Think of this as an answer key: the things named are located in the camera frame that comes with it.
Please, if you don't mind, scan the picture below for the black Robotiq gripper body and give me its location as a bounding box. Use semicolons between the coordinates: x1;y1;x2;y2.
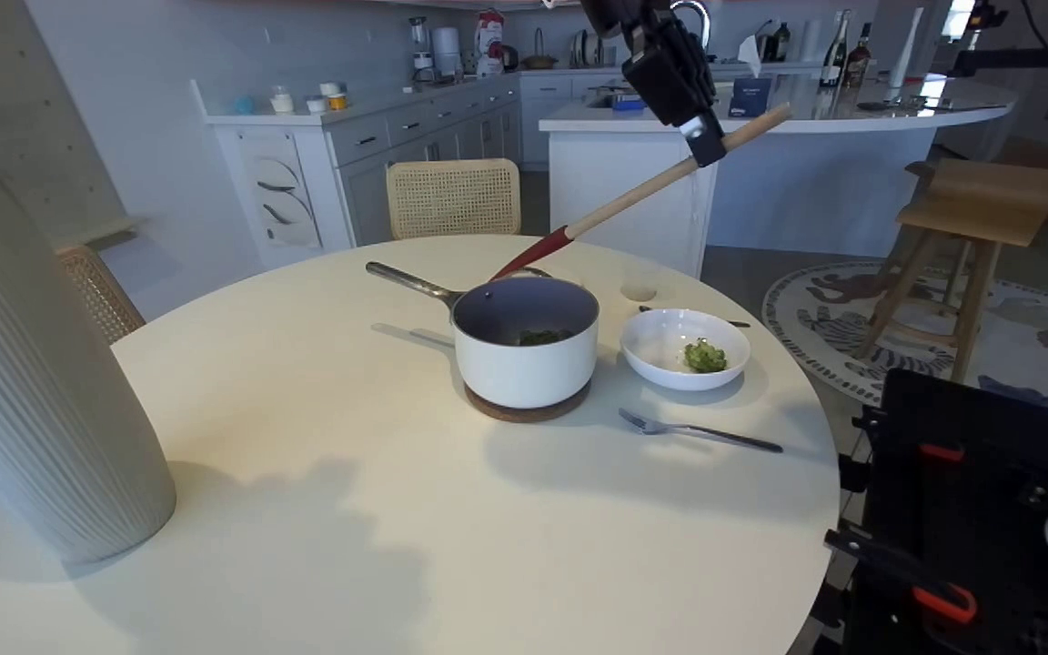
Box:
575;0;678;58

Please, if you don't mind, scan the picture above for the red spatula wooden handle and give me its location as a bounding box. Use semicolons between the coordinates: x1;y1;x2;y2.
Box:
487;102;797;286

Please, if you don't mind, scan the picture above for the brown round pot trivet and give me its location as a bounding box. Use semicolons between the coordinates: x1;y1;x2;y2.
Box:
461;374;597;426

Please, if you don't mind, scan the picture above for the blue tissue box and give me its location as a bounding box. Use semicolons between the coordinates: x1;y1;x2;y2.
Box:
729;74;778;120

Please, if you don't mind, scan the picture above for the red white kitchen appliance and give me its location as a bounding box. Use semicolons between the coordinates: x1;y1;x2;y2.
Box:
468;6;516;79

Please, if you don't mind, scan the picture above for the white kitchen island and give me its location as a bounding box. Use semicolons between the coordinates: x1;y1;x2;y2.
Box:
534;70;1018;280

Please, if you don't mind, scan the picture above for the beige wicker chair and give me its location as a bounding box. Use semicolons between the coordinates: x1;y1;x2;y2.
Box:
382;153;528;244

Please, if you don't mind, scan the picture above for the white ceramic bowl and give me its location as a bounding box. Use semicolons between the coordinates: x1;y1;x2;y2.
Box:
620;303;758;395

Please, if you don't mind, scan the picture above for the green broccoli floret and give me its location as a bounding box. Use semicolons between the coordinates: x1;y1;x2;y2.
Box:
681;336;730;380

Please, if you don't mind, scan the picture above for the wooden bar stool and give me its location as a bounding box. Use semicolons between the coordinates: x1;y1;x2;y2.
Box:
894;158;1048;387

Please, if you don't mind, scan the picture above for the silver fork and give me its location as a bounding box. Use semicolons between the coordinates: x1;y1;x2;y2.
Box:
616;404;786;458

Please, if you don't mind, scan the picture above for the white kitchen cabinet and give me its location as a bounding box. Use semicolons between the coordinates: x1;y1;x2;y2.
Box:
187;70;528;274

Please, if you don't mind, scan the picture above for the round patterned rug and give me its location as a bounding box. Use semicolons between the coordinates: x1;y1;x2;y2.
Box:
762;263;1048;426

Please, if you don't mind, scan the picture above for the black orange bar clamp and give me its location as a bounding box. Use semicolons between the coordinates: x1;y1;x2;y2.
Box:
821;524;986;631
850;407;973;473

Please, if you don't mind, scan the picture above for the tall ribbed grey vase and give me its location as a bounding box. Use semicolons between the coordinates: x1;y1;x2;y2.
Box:
0;104;182;574

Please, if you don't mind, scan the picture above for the white saucepan dark handle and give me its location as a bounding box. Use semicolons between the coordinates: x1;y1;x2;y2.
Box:
365;258;605;416

